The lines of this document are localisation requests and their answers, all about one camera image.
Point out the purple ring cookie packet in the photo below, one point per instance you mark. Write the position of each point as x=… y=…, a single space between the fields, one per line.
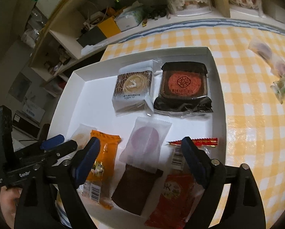
x=261 y=49

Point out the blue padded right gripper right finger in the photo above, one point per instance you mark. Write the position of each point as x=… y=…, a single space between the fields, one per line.
x=243 y=209

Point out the white shallow cardboard box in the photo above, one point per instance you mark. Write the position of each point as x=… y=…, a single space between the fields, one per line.
x=137 y=105

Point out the red snack packet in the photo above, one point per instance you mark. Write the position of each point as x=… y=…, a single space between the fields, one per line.
x=179 y=196

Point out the clear boxed mooncake beige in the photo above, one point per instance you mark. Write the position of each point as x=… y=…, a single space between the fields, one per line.
x=134 y=88

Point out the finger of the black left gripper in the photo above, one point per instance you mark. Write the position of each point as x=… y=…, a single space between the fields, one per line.
x=59 y=151

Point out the person's left hand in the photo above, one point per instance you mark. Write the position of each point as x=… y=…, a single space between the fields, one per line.
x=8 y=198

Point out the tissue box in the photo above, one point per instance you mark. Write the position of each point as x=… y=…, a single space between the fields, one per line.
x=131 y=17

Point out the pink ring cookie packet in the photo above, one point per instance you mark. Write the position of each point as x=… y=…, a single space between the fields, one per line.
x=278 y=66

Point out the black boxed red mooncake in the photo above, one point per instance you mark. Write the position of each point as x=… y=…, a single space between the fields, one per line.
x=183 y=90

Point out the yellow cardboard box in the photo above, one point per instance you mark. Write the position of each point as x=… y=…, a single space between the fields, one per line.
x=109 y=27

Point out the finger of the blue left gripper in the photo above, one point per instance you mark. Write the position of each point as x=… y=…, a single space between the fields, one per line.
x=52 y=142

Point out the beige ring cookie packet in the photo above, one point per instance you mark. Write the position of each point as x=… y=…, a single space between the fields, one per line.
x=82 y=135

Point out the brown snack packet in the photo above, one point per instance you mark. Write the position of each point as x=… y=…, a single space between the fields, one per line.
x=134 y=189

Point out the wooden bedside shelf unit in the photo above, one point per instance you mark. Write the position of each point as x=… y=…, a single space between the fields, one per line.
x=74 y=30

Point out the green white candy packet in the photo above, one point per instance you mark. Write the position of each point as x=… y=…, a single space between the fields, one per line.
x=278 y=87

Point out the purple round cookie packet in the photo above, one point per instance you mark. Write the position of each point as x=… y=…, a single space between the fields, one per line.
x=144 y=145

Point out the yellow white checkered cloth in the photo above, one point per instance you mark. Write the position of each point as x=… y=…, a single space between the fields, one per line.
x=255 y=118

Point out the wine glass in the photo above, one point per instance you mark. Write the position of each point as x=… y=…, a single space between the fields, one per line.
x=38 y=17

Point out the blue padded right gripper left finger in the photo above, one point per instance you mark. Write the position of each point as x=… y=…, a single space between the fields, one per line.
x=36 y=208

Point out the orange snack packet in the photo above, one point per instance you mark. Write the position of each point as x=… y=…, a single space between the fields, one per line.
x=98 y=182

